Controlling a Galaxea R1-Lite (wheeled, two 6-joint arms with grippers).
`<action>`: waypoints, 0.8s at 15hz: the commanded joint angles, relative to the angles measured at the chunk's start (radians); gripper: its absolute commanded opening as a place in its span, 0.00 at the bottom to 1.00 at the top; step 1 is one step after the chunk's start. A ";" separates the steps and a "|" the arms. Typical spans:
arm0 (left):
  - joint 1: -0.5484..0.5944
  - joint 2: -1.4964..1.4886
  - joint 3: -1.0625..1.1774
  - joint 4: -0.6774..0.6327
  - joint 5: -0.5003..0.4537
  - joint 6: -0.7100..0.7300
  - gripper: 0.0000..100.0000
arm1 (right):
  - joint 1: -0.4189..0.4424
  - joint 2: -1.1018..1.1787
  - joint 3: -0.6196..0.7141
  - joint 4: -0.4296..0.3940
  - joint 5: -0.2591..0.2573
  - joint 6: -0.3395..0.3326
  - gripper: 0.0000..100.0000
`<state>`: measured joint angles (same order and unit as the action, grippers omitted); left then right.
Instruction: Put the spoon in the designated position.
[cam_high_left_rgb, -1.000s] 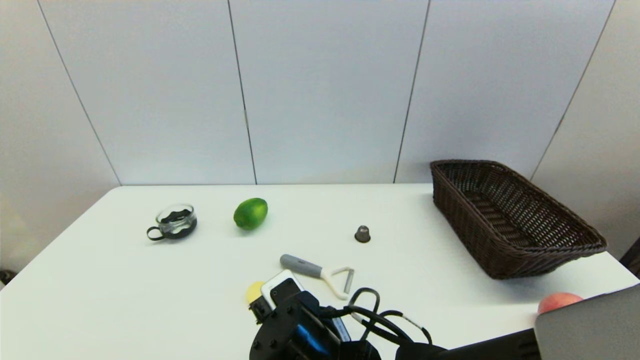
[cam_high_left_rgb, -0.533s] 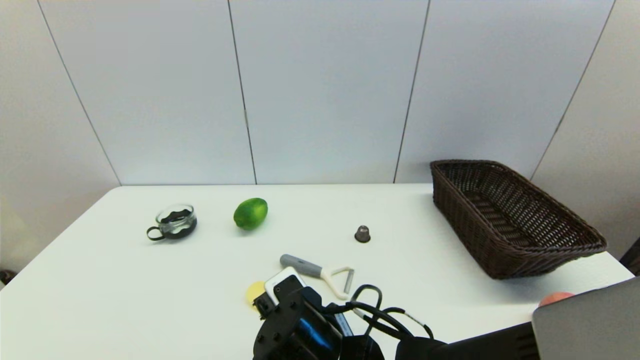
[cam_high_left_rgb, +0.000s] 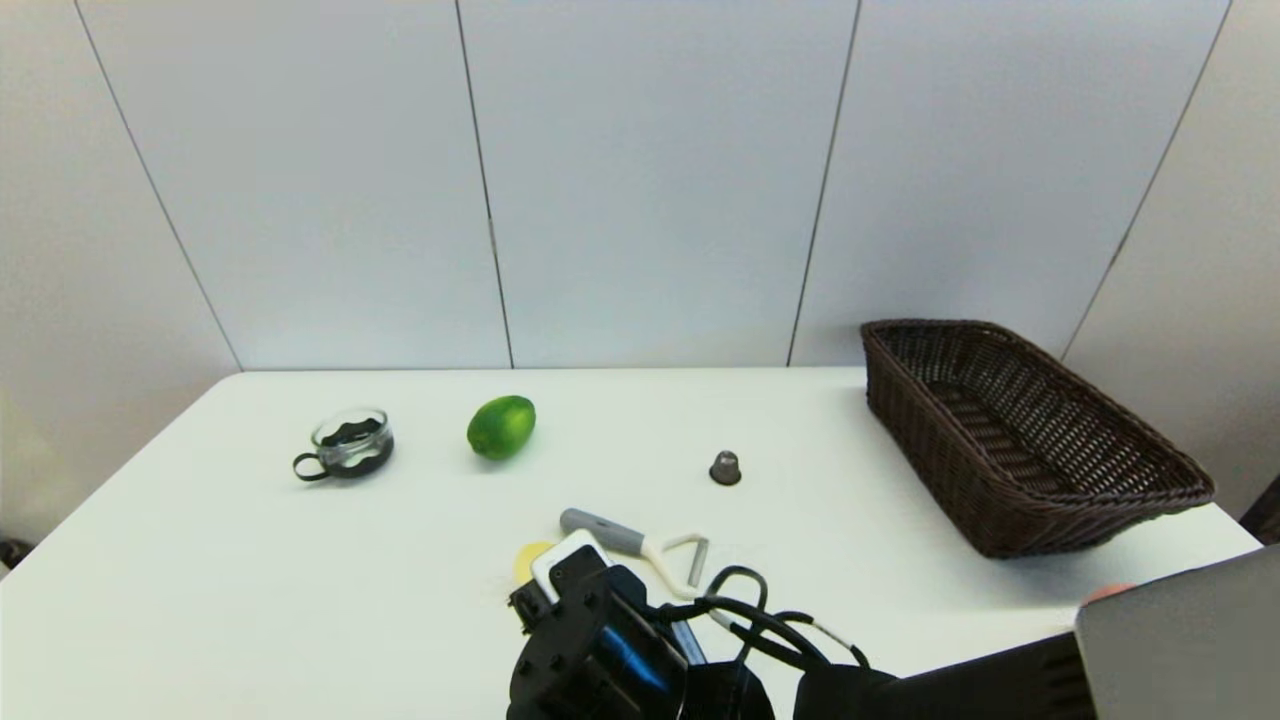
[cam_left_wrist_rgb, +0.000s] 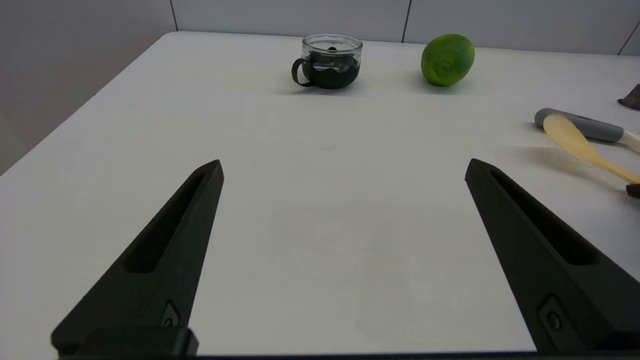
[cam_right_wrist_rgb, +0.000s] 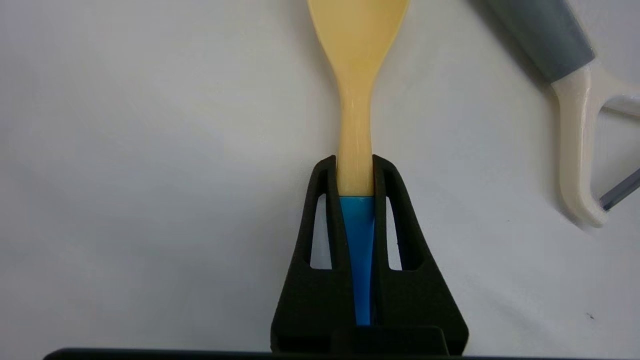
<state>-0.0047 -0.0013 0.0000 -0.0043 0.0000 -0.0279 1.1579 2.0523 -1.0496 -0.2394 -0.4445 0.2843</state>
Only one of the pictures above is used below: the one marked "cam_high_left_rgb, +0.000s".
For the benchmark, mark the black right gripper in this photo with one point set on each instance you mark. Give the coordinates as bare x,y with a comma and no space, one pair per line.
570,670

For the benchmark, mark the black and grey right robot arm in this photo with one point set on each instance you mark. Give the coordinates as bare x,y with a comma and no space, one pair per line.
950,690

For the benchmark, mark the grey and white peeler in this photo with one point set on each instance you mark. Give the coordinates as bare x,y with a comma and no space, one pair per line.
592,521

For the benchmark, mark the green lime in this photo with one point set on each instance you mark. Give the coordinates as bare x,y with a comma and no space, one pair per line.
500,428

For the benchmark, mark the dark grey coffee capsule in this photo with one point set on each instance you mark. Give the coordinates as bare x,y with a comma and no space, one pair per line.
724,469

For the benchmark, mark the glass cup with black holder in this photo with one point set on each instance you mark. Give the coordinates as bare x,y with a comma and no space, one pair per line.
350,458

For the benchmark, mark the dark brown wicker basket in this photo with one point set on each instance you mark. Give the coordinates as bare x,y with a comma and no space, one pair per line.
925,445

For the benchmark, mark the red peach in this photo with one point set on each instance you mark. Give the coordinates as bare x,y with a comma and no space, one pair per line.
1108,594

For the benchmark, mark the small dark background object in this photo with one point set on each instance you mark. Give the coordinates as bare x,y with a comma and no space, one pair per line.
12,553

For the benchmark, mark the dark background furniture edge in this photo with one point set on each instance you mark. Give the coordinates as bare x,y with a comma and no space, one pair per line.
1266,515

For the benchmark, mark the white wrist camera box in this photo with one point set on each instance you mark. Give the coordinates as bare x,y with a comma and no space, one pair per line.
560,550

